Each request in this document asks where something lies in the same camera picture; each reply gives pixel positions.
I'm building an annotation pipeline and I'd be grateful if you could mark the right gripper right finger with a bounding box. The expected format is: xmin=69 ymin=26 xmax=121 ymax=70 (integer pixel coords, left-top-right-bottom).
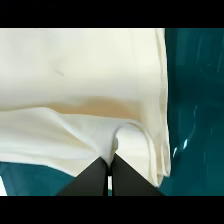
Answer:
xmin=111 ymin=153 xmax=164 ymax=197

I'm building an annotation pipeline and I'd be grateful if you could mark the cream shirt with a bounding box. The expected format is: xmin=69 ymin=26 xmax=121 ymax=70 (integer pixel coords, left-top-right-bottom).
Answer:
xmin=0 ymin=27 xmax=173 ymax=188

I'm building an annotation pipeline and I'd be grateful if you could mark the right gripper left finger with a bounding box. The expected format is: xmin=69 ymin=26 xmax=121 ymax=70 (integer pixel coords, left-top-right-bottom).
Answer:
xmin=56 ymin=156 xmax=109 ymax=197

